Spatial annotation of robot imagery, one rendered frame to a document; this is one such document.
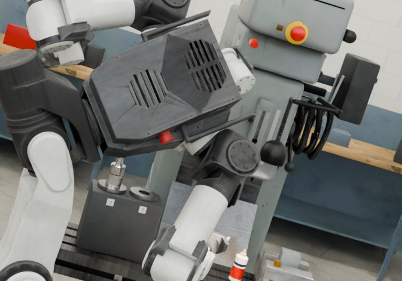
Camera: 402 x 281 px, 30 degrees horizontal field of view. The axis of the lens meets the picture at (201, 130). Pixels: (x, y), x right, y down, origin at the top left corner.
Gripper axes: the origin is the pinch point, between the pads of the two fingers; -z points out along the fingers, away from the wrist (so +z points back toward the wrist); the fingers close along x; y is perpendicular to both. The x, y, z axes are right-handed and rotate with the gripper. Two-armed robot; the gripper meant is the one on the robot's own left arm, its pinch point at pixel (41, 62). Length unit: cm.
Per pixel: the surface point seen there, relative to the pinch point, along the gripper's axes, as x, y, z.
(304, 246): 283, -128, -297
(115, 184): 13.1, -40.3, -1.9
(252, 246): 69, -75, -27
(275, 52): 52, -17, 41
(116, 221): 11, -51, -3
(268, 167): 49, -48, 26
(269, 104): 49, -30, 36
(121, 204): 12.4, -46.6, -0.2
